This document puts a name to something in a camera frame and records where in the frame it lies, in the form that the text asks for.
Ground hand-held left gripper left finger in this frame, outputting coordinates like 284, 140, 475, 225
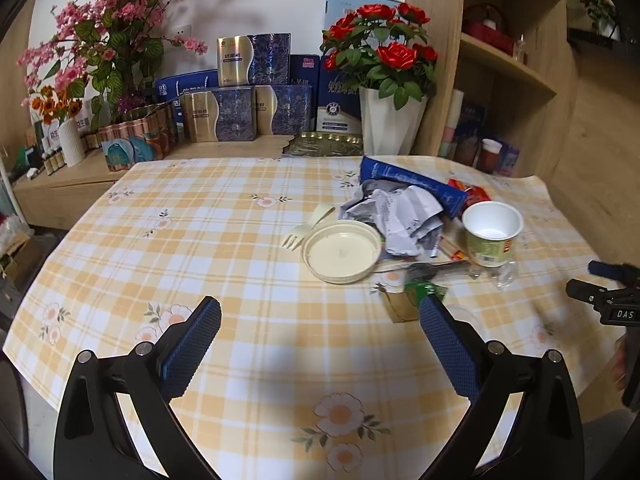
52, 296, 223, 480

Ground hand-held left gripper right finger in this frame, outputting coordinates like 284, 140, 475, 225
417, 295, 586, 480

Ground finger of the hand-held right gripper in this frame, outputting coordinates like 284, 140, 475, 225
587, 260, 640, 287
566, 279, 608, 307

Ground red white cigarette pack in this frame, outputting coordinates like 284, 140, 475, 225
446, 178, 490, 211

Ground person's right hand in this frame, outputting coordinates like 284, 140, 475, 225
611, 332, 632, 396

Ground green foil packet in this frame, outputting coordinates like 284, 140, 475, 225
402, 280, 448, 311

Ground black plastic spoon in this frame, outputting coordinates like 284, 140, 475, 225
400, 262, 471, 286

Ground clear plastic wrapper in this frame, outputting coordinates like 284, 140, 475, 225
470, 260, 521, 293

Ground white paper cup green label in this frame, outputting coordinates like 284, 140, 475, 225
461, 201, 524, 267

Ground yellow plaid tablecloth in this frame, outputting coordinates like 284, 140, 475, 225
2, 154, 636, 480

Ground crumpled printed paper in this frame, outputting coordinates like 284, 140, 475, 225
339, 180, 446, 257

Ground cream plastic lid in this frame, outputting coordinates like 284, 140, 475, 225
301, 220, 383, 285

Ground small purple box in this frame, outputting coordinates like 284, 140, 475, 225
500, 142, 521, 176

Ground cream plastic fork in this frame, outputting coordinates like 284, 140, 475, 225
281, 205, 336, 251

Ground red paper cup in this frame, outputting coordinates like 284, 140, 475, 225
480, 139, 502, 173

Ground flattened blue carton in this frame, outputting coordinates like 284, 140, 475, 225
359, 156, 471, 220

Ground stack of pastel paper cups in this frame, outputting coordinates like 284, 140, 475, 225
440, 90, 466, 161

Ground striped wavy planter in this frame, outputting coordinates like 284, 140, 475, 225
97, 101, 180, 168

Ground row of small brown bottles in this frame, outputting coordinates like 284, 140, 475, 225
25, 127, 103, 178

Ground white ribbed vase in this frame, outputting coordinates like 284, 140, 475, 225
59, 117, 86, 167

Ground white labelled box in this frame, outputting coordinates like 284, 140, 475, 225
74, 110, 103, 150

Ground golden tray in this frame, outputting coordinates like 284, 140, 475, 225
281, 131, 365, 158

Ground flat blue box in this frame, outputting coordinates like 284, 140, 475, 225
155, 71, 221, 108

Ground blue white box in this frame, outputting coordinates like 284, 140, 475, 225
316, 55, 363, 133

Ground red basket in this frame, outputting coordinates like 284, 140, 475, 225
462, 4, 516, 56

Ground wooden shelf unit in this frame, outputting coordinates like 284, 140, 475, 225
405, 0, 576, 181

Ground orange flowers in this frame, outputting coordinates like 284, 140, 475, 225
30, 85, 83, 126

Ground dark blue box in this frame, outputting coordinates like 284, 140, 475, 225
290, 55, 321, 86

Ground red rose bouquet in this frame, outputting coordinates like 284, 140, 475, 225
320, 2, 440, 111

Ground light blue card box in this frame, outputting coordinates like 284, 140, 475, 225
325, 0, 406, 28

